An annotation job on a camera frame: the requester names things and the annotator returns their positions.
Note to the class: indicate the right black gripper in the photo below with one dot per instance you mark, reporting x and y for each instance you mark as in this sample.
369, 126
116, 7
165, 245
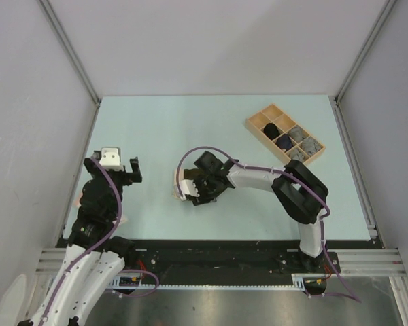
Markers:
203, 199

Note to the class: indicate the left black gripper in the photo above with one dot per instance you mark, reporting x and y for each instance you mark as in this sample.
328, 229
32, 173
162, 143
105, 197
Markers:
129, 176

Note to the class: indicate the olive green underwear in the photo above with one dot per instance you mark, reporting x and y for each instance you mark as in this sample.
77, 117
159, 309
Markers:
181, 174

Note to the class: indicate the grey beige underwear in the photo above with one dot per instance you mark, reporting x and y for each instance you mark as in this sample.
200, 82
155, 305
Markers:
296, 133

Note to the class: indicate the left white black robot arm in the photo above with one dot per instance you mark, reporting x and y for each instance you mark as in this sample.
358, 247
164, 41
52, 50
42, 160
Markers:
93, 256

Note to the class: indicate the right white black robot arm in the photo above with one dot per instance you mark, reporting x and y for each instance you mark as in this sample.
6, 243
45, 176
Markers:
298, 190

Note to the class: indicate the black rolled underwear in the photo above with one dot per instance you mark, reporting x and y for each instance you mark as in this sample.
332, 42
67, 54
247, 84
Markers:
271, 131

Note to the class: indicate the navy rolled underwear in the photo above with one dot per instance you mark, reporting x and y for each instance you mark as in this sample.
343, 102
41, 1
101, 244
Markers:
284, 142

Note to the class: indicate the grey rolled underwear front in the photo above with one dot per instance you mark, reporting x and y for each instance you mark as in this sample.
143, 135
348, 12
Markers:
297, 154

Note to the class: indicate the grey rolled underwear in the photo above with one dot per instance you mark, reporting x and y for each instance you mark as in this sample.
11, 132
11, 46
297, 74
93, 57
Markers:
310, 146
297, 154

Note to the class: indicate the grey rolled underwear back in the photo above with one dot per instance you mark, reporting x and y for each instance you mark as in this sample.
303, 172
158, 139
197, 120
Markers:
310, 146

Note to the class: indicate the wooden compartment box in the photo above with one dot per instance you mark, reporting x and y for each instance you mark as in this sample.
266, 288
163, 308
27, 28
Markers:
273, 114

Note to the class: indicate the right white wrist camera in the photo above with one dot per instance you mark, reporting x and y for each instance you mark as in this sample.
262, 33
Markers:
187, 188

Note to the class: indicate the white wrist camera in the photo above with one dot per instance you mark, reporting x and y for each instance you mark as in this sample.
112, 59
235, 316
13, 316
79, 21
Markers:
109, 158
187, 188

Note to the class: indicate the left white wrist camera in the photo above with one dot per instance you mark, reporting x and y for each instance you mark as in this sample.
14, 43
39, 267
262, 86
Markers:
109, 158

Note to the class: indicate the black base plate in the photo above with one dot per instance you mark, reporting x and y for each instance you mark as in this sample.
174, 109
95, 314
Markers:
157, 256

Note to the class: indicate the slotted cable duct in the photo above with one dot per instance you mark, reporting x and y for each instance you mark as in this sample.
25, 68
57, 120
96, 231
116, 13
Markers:
215, 279

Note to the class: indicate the aluminium front rail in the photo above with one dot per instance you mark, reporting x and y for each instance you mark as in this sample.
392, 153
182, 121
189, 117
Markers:
353, 262

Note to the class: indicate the left aluminium frame post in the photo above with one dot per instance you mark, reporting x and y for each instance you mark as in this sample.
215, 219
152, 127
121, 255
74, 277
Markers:
69, 50

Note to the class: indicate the aluminium frame post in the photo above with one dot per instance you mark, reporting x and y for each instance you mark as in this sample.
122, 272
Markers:
367, 45
69, 50

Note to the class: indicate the right aluminium frame post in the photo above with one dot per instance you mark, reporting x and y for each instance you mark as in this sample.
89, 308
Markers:
367, 45

